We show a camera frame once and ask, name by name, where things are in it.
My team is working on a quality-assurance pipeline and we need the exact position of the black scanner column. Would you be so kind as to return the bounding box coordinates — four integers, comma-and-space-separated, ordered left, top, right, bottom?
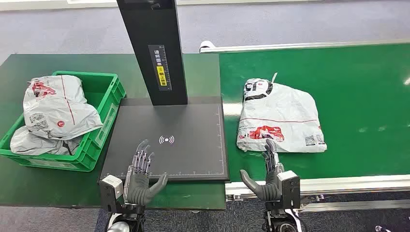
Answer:
116, 0, 189, 106

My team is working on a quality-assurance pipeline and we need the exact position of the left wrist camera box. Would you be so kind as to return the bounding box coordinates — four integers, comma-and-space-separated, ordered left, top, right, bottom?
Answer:
98, 175, 124, 213

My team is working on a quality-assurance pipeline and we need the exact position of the aluminium conveyor support bar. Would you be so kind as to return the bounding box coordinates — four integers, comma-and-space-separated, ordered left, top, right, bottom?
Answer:
299, 199, 410, 213

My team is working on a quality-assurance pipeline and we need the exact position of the black scanner base plate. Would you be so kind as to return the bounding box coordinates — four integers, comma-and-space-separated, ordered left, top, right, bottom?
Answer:
97, 96, 230, 184

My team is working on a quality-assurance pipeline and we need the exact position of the white courier bag, red print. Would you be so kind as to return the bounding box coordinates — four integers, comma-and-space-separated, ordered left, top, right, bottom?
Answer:
23, 74, 104, 141

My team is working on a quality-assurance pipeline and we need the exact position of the green plastic crate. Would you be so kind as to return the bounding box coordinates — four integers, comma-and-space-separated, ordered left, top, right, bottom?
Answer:
0, 71, 127, 173

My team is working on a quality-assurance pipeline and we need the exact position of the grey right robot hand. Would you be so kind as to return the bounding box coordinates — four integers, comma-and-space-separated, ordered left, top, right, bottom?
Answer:
239, 138, 285, 202

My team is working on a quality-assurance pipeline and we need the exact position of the aluminium conveyor side rail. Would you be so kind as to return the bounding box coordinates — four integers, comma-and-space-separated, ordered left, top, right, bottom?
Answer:
198, 39, 410, 54
225, 174, 410, 203

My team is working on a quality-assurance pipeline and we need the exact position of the plain grey courier bag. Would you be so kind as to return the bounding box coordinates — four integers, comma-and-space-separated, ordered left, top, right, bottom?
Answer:
10, 125, 83, 157

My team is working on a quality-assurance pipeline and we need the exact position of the white courier bag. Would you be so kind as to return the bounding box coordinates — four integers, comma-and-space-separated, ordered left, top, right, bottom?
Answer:
23, 74, 104, 141
236, 72, 328, 153

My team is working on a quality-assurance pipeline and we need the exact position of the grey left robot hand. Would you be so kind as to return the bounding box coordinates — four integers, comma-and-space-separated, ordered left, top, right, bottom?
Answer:
123, 139, 169, 206

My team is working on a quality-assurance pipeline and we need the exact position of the green conveyor belt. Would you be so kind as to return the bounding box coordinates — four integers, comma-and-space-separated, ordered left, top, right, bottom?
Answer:
219, 43, 410, 183

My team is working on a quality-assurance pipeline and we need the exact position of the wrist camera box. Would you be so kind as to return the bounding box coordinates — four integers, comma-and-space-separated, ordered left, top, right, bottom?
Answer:
277, 170, 301, 210
98, 175, 124, 213

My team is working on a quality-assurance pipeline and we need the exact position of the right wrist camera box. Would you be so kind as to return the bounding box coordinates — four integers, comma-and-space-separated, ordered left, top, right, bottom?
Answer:
277, 170, 301, 210

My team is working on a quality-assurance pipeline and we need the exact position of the black and yellow column label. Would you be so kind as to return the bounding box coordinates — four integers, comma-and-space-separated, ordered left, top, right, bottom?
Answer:
147, 44, 173, 92

